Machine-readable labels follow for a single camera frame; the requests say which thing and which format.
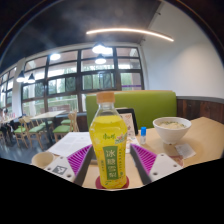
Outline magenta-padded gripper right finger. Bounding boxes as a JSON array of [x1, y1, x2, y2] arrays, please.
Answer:
[[129, 143, 184, 186]]

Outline flat round red coaster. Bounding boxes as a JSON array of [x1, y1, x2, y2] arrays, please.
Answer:
[[94, 175, 130, 191]]

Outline large dark-framed gridded window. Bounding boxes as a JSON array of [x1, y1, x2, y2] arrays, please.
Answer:
[[0, 46, 145, 116]]

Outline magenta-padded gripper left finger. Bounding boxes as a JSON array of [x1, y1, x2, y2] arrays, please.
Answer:
[[43, 143, 96, 187]]

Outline green upholstered bench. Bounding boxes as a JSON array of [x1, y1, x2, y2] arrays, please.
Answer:
[[85, 89, 178, 131]]

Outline white paper sheet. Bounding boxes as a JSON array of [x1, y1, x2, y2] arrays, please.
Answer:
[[47, 131, 93, 158]]

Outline round pendant ceiling lights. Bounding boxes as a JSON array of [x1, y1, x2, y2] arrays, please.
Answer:
[[15, 41, 114, 84]]

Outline yellow drink bottle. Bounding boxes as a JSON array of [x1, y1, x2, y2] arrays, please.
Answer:
[[88, 91, 129, 190]]

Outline sticker-covered black tablet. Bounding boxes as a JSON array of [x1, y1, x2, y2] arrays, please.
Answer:
[[114, 107, 139, 138]]

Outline white bowl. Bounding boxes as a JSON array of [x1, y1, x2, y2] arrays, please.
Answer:
[[152, 116, 193, 146]]

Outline wooden chairs with green seats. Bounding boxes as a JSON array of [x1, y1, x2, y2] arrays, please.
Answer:
[[0, 111, 79, 148]]

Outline small paper receipt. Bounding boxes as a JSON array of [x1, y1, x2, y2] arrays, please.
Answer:
[[174, 143, 197, 160]]

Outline small blue-capped bottle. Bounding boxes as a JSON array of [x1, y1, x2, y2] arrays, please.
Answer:
[[139, 126, 148, 145]]

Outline light wooden dining table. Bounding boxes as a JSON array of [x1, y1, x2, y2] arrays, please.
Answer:
[[29, 109, 68, 141]]

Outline long linear ceiling light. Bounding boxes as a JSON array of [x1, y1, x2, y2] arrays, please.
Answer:
[[85, 27, 175, 43]]

